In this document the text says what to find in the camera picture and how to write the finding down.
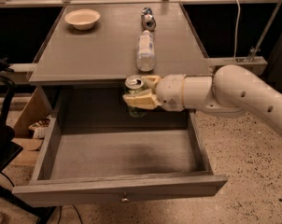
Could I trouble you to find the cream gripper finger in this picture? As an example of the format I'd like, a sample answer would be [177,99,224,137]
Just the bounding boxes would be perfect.
[123,89,162,110]
[142,76,162,90]

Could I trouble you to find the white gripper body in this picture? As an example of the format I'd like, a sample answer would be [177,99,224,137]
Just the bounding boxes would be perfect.
[156,75,185,112]

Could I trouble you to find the green soda can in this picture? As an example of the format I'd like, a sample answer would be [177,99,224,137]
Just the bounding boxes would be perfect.
[125,75,147,118]

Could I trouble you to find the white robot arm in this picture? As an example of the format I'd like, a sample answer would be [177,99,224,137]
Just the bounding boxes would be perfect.
[123,64,282,137]

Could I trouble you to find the silver blue can lying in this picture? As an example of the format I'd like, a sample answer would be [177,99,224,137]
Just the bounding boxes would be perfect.
[141,7,156,31]

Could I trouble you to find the grey cabinet with top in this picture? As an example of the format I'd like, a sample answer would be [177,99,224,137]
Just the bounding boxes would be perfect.
[27,2,214,114]

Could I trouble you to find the open grey top drawer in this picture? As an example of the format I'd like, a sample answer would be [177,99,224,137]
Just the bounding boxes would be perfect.
[11,87,229,208]

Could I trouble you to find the round metal drawer knob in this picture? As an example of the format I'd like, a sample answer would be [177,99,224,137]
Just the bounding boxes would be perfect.
[120,197,130,203]

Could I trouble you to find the clear plastic water bottle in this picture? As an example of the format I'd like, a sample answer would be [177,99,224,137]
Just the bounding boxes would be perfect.
[136,30,155,72]

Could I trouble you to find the white paper bowl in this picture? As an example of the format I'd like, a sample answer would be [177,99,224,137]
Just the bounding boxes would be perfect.
[64,9,101,31]

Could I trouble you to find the metal diagonal rod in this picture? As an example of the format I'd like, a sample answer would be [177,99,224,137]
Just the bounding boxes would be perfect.
[245,0,282,63]

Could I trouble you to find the cardboard box pieces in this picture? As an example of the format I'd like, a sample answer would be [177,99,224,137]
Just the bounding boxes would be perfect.
[12,90,50,166]

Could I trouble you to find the black chair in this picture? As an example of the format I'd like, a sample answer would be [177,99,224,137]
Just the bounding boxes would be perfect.
[0,74,56,224]

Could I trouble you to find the white cable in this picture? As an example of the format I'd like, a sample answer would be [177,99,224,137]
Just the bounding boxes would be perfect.
[228,0,241,61]

